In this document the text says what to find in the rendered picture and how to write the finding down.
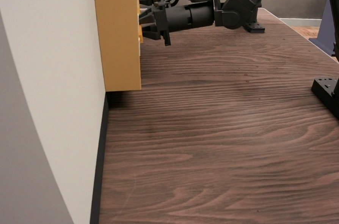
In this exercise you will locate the tan wooden wall rack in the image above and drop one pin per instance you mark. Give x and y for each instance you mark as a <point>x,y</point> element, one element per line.
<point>117,24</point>

